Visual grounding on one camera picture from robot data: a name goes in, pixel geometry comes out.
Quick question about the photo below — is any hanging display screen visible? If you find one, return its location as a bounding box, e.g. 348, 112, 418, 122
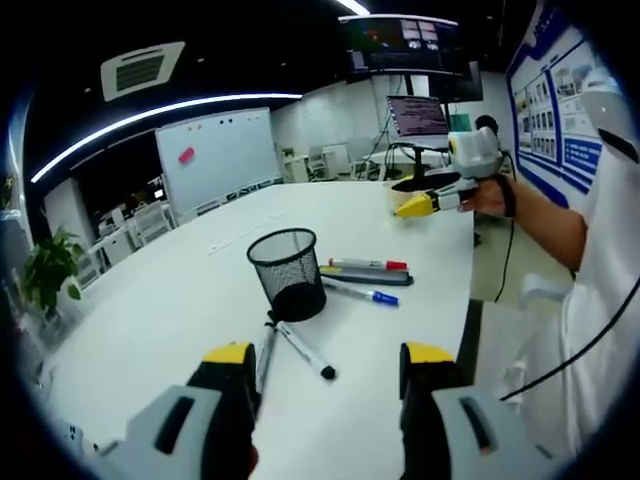
338, 14, 461, 86

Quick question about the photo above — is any white rolling whiteboard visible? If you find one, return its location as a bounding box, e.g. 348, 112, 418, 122
153, 106, 281, 214

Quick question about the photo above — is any laptop with lit screen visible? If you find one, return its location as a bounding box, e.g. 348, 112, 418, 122
385, 94, 451, 141

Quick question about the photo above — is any black device cable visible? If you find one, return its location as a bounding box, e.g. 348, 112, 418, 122
499, 272, 640, 403

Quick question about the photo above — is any white tall cabinet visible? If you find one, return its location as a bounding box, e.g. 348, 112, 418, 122
42, 177, 96, 241

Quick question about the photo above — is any blue white wall poster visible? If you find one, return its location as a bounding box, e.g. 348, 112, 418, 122
505, 0, 609, 209

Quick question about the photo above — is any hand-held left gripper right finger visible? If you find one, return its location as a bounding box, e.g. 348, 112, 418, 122
398, 341, 566, 480

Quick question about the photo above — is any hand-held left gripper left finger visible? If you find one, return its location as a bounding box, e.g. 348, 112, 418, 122
99, 341, 262, 480

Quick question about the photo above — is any large potted green plant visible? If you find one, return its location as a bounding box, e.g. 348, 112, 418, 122
22, 227, 86, 314

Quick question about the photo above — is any person's right hand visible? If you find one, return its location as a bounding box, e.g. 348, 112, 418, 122
457, 177, 517, 219

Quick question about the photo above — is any ceiling air conditioner vent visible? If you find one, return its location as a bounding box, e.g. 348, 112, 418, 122
99, 40, 186, 103

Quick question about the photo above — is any black mesh pen holder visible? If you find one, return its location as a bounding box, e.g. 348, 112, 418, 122
246, 227, 328, 323

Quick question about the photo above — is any black blank monitor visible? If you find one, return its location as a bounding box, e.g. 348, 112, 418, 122
439, 60, 485, 103

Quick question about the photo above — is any blue whiteboard marker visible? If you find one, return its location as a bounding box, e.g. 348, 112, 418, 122
323, 276, 401, 308

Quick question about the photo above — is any red whiteboard marker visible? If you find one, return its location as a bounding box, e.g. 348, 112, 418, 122
328, 257, 411, 272

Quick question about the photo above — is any black whiteboard marker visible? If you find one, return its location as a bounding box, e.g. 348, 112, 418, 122
254, 322, 279, 396
276, 321, 337, 380

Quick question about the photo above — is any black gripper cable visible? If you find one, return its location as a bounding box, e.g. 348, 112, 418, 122
493, 149, 519, 304

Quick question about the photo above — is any white chest-worn device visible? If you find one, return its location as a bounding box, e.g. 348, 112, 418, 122
582, 74, 640, 164

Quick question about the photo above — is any person's white shirt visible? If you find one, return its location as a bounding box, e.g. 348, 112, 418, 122
474, 149, 640, 461

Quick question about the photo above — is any group of white office chairs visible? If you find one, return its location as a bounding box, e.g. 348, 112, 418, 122
84, 199, 179, 266

